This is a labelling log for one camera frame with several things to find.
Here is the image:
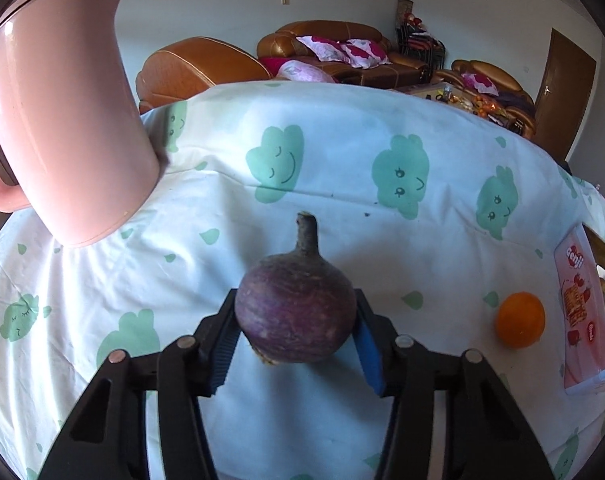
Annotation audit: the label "pink electric kettle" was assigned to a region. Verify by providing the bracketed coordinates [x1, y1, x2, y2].
[0, 0, 162, 247]

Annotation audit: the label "brown leather sofa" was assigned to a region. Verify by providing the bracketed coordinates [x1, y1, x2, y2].
[256, 20, 431, 86]

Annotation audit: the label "pink tin box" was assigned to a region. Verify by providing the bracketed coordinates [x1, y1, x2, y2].
[554, 222, 605, 396]

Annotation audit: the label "brown wooden door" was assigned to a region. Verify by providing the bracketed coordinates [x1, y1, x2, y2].
[533, 27, 597, 161]

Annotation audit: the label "pink pillow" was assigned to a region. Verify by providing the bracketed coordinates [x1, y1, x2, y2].
[276, 59, 336, 83]

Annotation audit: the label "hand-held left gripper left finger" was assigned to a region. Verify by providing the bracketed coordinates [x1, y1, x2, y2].
[40, 287, 243, 480]

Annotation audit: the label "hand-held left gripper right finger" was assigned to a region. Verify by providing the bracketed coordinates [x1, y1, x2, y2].
[353, 290, 556, 480]

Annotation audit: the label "stacked dark chairs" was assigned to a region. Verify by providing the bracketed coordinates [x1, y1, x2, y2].
[395, 10, 446, 68]

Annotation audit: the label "white magenta flower pillow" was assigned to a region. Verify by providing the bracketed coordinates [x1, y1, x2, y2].
[461, 71, 498, 96]
[296, 35, 353, 64]
[340, 38, 391, 69]

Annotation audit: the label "cluttered coffee table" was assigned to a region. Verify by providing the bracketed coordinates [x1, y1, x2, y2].
[397, 82, 513, 125]

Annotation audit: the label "purple turnip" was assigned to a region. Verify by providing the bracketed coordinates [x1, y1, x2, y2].
[234, 211, 357, 365]

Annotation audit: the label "orange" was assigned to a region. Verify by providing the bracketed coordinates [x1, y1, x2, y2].
[496, 291, 546, 349]

